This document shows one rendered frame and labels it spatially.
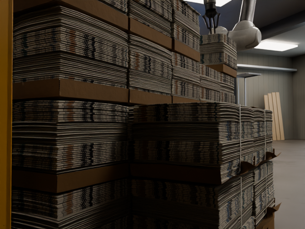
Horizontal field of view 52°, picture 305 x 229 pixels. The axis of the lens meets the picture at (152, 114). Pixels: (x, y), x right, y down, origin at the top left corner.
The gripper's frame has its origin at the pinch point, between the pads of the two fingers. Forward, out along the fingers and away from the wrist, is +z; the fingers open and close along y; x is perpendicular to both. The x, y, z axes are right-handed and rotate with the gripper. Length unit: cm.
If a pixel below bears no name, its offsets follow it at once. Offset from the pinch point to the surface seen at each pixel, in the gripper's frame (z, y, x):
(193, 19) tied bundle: 9, -10, -78
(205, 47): 15.7, -5.5, -37.9
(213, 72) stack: 33, -3, -56
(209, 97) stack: 46, -6, -63
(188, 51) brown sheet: 25, -13, -85
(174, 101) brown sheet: 47, -19, -100
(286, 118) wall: 122, 240, 937
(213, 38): 11.4, -0.7, -39.3
